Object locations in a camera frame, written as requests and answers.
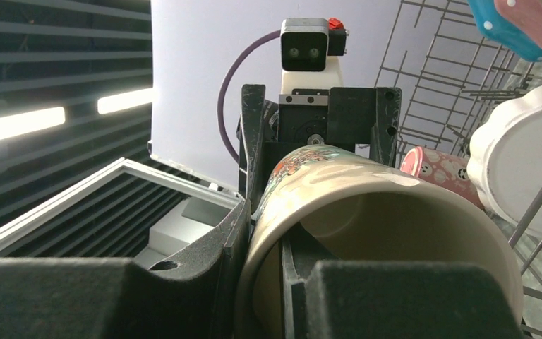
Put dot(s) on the white framed ceiling panel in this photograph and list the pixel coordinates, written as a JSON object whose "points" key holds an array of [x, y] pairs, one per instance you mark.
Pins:
{"points": [[107, 213]]}

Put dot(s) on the white scalloped bowl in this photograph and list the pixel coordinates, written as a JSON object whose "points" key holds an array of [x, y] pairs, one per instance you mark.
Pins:
{"points": [[505, 163]]}

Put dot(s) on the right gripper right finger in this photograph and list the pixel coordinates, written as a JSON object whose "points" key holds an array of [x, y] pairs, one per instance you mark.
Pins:
{"points": [[328, 298]]}

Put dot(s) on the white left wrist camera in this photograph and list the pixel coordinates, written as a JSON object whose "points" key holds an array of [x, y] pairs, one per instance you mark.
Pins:
{"points": [[310, 52]]}

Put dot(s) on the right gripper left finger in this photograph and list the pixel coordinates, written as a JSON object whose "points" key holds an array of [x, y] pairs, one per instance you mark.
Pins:
{"points": [[187, 295]]}

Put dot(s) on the ceiling light strips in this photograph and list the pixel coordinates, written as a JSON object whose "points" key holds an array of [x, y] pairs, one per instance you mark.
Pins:
{"points": [[28, 122]]}

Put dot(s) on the blue polka dot plate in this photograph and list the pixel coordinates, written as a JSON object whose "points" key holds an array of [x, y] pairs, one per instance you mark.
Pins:
{"points": [[496, 28]]}

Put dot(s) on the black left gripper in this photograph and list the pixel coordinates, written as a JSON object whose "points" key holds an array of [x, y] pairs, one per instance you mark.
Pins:
{"points": [[340, 116]]}

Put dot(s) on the grey wire dish rack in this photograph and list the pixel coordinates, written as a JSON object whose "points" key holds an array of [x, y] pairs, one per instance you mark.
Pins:
{"points": [[451, 78]]}

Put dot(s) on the beige ceramic mug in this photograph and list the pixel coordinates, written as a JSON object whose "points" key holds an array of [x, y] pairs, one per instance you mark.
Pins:
{"points": [[361, 210]]}

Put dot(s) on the pink ghost pattern mug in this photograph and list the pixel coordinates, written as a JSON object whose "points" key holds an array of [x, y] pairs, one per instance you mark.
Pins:
{"points": [[442, 169]]}

